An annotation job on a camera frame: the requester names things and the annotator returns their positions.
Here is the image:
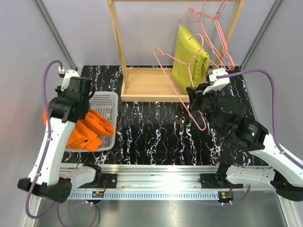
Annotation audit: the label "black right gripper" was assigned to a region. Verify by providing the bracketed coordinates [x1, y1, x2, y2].
[187, 83, 225, 135]

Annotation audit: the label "orange trousers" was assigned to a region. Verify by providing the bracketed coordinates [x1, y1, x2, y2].
[43, 110, 114, 155]

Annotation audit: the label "pink wire hanger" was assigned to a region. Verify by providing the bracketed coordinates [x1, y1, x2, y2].
[188, 8, 221, 63]
[153, 33, 208, 131]

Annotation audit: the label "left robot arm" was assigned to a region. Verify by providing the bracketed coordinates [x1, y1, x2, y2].
[17, 77, 103, 203]

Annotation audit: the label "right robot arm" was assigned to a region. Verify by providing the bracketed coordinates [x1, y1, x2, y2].
[186, 84, 303, 201]

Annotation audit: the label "yellow-green trousers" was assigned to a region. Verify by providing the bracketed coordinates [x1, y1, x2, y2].
[171, 24, 211, 87]

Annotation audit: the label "white plastic basket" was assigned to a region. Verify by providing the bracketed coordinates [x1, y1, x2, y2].
[63, 92, 119, 152]

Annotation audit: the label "wooden clothes rack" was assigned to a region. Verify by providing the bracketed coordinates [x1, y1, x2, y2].
[106, 0, 246, 103]

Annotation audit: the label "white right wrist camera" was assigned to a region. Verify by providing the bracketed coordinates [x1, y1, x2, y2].
[203, 68, 230, 95]

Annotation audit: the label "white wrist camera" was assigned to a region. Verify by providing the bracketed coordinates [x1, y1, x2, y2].
[58, 66, 80, 91]
[203, 68, 230, 95]

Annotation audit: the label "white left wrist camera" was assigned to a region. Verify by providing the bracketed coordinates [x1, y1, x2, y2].
[58, 66, 80, 91]

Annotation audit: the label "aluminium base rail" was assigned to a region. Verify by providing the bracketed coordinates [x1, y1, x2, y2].
[32, 164, 285, 201]

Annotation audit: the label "pink empty wire hanger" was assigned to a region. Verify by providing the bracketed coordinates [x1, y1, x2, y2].
[188, 8, 221, 63]

